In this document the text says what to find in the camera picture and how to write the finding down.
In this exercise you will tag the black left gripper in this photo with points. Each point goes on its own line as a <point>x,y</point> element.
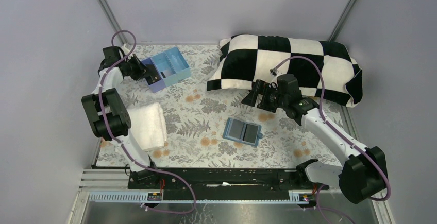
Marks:
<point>141,71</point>

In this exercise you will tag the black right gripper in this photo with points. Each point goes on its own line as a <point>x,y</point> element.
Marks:
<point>261,92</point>

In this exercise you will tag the black VIP credit card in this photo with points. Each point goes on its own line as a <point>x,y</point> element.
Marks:
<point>152,77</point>

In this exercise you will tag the blue card holder wallet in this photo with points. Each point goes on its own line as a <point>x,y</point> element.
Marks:
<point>242,132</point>

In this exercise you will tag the black and white checkered pillow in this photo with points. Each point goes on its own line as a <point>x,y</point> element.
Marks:
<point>322,68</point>

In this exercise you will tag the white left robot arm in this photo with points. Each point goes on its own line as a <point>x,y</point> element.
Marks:
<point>108,116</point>

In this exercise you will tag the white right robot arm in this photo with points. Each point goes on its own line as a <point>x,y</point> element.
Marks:
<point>362,172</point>

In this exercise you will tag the blue compartment organizer box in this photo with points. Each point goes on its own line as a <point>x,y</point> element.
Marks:
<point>170,65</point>

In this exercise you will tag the floral patterned table mat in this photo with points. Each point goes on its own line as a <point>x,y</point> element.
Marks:
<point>195,121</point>

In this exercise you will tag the white folded towel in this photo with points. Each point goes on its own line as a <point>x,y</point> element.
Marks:
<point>148,126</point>

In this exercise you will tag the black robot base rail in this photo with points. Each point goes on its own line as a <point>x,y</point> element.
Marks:
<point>244,180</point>

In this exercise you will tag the perforated metal cable tray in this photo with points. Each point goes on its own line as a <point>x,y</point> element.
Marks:
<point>220,196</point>

